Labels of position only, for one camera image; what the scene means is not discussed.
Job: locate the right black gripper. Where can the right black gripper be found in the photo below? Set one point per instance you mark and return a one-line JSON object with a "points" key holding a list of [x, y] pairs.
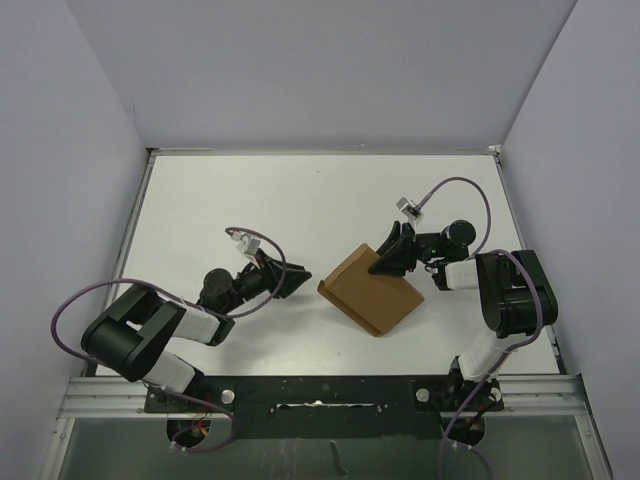
{"points": [[399, 254]]}

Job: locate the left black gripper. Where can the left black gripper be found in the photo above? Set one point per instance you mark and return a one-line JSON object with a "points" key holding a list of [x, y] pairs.
{"points": [[271, 272]]}

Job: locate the brown cardboard box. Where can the brown cardboard box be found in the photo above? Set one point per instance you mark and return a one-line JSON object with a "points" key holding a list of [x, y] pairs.
{"points": [[377, 303]]}

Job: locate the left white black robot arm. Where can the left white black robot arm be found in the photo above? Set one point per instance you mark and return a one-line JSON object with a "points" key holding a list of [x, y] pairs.
{"points": [[130, 337]]}

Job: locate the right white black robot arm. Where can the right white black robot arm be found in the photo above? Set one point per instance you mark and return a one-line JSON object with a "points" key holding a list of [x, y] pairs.
{"points": [[516, 298]]}

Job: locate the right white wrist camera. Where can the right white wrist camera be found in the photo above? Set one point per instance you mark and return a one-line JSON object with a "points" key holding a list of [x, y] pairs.
{"points": [[410, 210]]}

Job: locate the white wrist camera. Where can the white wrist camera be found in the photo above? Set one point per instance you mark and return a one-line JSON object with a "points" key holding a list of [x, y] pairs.
{"points": [[247, 244], [410, 210]]}

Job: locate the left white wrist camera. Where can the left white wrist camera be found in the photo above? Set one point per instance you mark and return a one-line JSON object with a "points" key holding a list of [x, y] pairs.
{"points": [[247, 244]]}

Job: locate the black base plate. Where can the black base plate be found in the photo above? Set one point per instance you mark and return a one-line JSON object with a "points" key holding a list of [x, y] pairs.
{"points": [[333, 407]]}

